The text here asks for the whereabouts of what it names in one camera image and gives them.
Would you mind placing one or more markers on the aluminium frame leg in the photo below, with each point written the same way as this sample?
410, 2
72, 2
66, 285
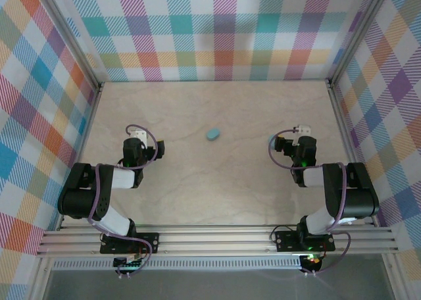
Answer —
41, 280
393, 277

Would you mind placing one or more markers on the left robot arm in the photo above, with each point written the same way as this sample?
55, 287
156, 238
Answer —
79, 194

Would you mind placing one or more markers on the controller board green lights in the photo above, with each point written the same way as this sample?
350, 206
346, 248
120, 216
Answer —
126, 264

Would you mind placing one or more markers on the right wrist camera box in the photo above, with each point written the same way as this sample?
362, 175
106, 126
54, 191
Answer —
303, 129

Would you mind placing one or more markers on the controller board orange part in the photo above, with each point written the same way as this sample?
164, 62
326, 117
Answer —
312, 262

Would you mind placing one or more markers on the aluminium side rail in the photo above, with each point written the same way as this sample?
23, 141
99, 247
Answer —
342, 122
89, 122

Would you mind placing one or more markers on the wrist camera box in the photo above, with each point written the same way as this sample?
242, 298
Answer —
138, 135
303, 129

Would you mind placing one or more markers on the aluminium corner post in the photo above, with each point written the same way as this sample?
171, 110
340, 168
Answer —
71, 37
356, 37

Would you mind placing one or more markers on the wide aluminium base rail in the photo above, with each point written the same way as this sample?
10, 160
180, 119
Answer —
213, 239

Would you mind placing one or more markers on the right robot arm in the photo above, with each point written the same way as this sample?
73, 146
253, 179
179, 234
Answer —
358, 194

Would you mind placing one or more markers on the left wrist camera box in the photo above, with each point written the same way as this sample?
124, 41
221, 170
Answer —
138, 135

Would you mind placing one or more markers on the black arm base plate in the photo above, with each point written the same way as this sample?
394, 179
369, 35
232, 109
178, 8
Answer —
286, 242
149, 242

